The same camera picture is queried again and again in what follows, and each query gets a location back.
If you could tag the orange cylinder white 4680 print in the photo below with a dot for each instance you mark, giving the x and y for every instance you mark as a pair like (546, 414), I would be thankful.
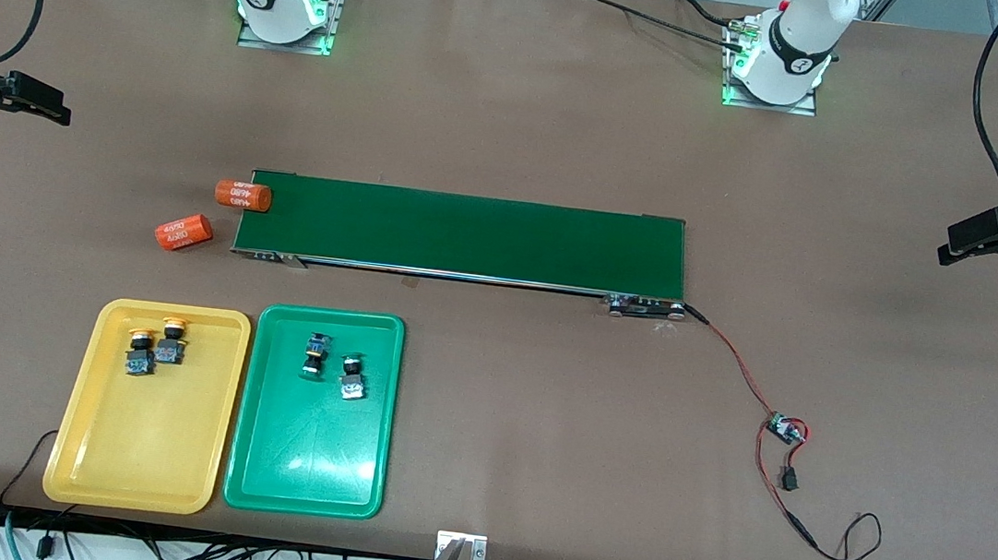
(244, 195)
(184, 232)

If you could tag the yellow push button switch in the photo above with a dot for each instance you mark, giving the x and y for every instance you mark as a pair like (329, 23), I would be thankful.
(140, 363)
(170, 350)

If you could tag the green push button switch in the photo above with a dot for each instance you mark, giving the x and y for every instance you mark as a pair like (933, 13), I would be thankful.
(351, 380)
(315, 356)

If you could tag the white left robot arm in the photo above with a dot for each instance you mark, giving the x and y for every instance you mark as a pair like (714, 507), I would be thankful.
(791, 60)

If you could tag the small green circuit board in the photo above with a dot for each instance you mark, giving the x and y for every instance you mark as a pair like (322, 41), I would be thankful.
(786, 429)

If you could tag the yellow plastic tray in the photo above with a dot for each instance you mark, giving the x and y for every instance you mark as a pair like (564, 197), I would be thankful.
(144, 437)

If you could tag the green plastic tray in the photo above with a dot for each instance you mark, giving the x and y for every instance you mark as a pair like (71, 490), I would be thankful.
(310, 446)

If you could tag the green conveyor belt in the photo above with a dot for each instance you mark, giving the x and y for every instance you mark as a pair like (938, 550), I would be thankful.
(467, 235)

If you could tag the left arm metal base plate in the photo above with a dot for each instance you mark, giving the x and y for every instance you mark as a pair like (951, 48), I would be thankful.
(804, 110)

